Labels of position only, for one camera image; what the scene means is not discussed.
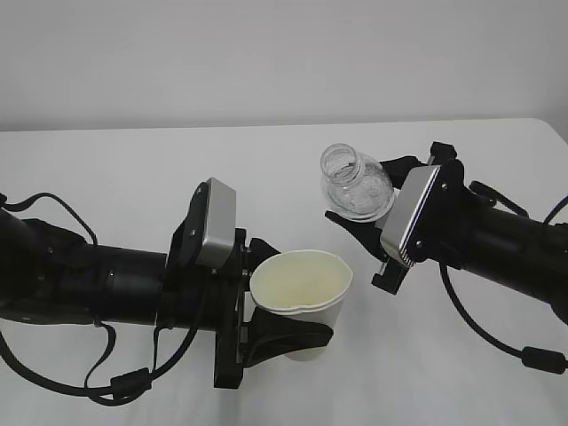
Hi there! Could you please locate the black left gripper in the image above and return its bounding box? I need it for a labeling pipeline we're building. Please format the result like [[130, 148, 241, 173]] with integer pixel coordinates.
[[155, 228, 335, 378]]

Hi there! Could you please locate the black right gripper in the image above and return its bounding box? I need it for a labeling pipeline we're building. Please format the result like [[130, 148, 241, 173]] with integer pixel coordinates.
[[325, 142, 464, 294]]

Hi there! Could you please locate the clear green-label water bottle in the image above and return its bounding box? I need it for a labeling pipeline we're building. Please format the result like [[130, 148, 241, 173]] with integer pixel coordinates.
[[319, 144, 396, 223]]

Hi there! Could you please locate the white paper cup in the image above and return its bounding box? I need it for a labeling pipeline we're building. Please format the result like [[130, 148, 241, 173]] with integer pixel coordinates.
[[249, 250, 354, 363]]

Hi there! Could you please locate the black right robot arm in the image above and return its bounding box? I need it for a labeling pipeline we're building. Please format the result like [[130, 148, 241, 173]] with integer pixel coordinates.
[[325, 142, 567, 321]]

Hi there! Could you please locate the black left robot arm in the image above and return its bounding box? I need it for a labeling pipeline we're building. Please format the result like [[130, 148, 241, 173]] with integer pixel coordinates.
[[1, 183, 333, 389]]

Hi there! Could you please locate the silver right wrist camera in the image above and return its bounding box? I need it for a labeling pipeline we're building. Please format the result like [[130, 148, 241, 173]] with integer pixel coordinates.
[[380, 165, 441, 268]]

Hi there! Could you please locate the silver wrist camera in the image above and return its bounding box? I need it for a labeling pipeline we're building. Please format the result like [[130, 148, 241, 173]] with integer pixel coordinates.
[[380, 165, 441, 268], [196, 177, 236, 269]]

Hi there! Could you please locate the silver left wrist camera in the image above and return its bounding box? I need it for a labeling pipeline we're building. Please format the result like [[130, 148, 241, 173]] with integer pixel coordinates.
[[196, 177, 236, 269]]

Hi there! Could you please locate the black right camera cable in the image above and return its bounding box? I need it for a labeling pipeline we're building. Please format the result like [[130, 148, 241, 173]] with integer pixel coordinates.
[[437, 193, 568, 376]]

